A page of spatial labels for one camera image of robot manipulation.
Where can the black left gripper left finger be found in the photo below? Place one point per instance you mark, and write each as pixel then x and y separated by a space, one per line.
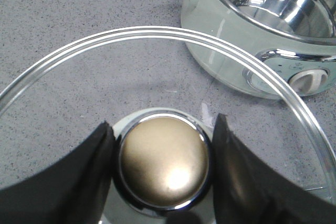
pixel 72 190

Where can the glass pot lid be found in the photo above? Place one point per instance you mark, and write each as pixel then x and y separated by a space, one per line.
pixel 161 90

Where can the pale green electric pot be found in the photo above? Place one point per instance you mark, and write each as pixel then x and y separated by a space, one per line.
pixel 295 38

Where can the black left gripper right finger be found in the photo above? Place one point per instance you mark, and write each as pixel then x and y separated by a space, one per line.
pixel 247 190

